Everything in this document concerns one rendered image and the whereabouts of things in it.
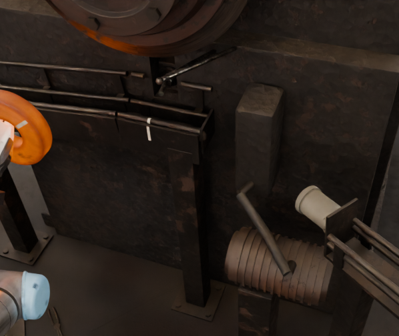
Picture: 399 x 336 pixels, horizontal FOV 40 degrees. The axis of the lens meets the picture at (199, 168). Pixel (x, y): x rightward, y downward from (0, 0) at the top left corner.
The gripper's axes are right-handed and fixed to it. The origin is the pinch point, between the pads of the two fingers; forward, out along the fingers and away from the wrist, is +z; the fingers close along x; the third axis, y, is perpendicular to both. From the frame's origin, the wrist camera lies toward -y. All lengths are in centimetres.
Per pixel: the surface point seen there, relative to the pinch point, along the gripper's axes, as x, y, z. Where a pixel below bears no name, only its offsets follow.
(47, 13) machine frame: 9.8, -4.8, 31.1
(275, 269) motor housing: -50, -33, -2
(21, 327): 23, -79, -25
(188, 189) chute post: -25.1, -35.3, 11.6
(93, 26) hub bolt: -14.9, 11.7, 15.1
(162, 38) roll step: -23.7, 4.6, 20.9
